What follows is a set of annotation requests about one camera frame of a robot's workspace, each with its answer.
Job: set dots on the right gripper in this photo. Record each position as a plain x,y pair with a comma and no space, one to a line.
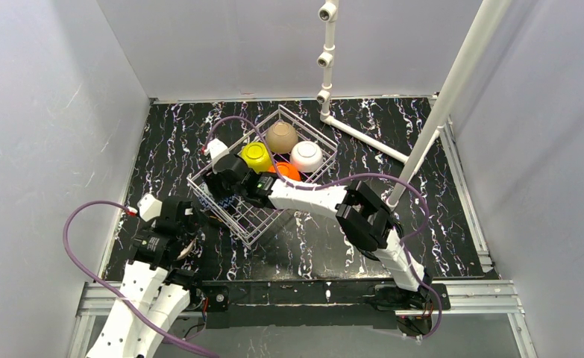
217,180

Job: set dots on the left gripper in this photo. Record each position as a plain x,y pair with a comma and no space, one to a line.
179,217

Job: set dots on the yellow-green bowl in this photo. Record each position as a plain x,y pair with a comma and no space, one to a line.
256,156

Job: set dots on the orange bowl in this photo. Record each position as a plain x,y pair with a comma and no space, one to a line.
286,169

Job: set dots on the beige bowl white inside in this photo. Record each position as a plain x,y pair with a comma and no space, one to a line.
281,137

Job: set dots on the red patterned bowl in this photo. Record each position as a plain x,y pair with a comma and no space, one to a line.
229,204

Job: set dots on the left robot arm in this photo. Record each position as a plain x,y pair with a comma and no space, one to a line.
150,284

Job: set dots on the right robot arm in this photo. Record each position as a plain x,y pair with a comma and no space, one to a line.
367,222

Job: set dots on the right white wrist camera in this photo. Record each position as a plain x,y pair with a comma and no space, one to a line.
215,150

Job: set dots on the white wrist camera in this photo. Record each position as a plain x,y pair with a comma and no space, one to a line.
147,209
215,150

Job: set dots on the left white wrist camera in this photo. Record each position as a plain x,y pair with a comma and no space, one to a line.
147,209

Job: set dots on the white wire dish rack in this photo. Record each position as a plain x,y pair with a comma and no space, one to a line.
248,223

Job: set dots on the aluminium table frame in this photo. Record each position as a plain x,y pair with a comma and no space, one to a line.
302,271

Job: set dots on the white pipe camera frame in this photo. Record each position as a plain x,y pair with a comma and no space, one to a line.
393,48

